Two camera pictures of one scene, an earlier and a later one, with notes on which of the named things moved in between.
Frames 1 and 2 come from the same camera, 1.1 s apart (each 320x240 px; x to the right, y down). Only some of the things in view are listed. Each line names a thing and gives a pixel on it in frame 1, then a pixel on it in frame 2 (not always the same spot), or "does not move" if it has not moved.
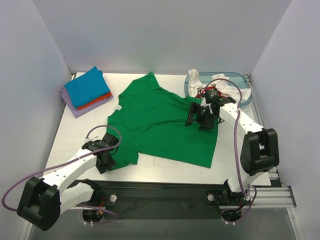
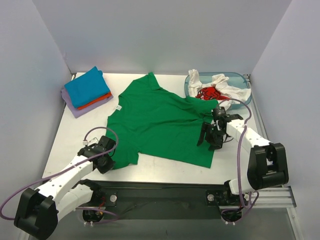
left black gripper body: x=105 y=163 does not move
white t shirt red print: x=197 y=89 does not move
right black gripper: x=200 y=116 -> x=213 y=134
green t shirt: x=151 y=121 does not move
